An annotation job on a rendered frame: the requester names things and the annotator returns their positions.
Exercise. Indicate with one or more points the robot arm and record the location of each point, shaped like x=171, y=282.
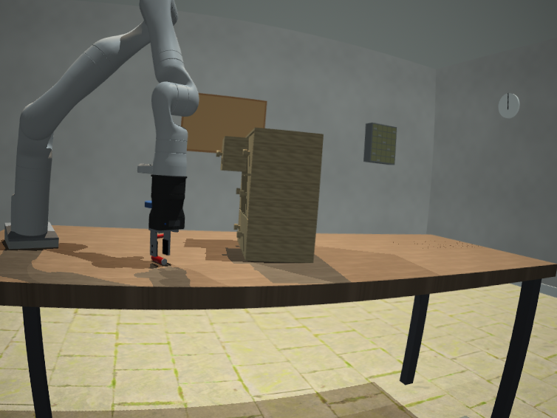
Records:
x=38, y=120

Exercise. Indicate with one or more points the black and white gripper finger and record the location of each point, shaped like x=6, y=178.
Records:
x=167, y=241
x=153, y=241

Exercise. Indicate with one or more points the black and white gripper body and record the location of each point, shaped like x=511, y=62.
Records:
x=167, y=190

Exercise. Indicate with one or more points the small wooden chest of drawers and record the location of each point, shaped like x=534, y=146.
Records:
x=284, y=193

